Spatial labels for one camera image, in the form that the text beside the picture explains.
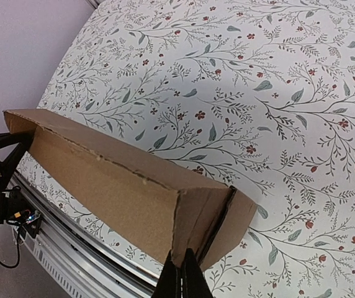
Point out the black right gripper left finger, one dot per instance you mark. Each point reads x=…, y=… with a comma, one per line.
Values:
x=169, y=283

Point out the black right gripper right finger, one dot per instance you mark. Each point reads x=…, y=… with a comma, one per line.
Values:
x=194, y=284

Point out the brown cardboard box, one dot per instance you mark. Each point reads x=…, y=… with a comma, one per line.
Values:
x=160, y=207

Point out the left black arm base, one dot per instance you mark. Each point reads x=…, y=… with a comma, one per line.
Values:
x=21, y=213

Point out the floral patterned table mat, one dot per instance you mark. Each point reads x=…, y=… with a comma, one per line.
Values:
x=256, y=94

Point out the aluminium front rail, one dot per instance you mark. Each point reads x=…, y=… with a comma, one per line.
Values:
x=75, y=259

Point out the left aluminium frame post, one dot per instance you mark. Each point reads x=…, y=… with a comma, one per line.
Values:
x=94, y=3

